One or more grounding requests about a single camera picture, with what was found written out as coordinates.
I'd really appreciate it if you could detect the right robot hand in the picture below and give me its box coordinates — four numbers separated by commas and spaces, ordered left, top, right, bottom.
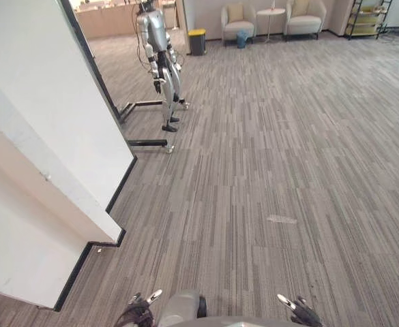
276, 294, 323, 327

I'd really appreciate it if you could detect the blue small waste basket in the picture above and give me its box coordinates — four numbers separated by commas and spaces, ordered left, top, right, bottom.
236, 29, 250, 49

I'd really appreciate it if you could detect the silver humanoid robot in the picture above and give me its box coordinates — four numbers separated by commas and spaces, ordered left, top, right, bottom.
134, 0, 188, 132

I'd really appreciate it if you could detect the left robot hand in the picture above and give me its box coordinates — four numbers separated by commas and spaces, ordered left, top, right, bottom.
116, 289, 163, 327

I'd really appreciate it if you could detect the beige cushion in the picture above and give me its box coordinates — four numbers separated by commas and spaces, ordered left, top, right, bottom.
227, 3, 245, 23
291, 0, 310, 18

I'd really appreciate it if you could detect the black metal shelf rack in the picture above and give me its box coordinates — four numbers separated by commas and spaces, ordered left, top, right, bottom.
344, 0, 394, 40

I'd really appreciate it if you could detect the robot's own silver body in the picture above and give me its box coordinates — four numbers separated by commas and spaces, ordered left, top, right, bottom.
157, 289, 275, 327

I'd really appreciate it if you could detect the beige armchair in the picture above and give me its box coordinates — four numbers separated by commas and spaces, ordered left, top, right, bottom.
284, 0, 325, 42
220, 3, 257, 48

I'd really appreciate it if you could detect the round white side table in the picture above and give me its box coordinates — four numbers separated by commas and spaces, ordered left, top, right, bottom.
256, 7, 286, 43

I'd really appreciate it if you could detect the black wheeled gantry frame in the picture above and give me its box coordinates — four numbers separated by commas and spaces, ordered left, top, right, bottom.
59, 0, 190, 153

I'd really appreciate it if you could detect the grey bin with yellow lid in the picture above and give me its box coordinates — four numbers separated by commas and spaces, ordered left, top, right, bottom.
188, 29, 207, 57

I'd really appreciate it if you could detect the beige counter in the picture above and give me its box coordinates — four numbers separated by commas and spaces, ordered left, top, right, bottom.
74, 2, 180, 40

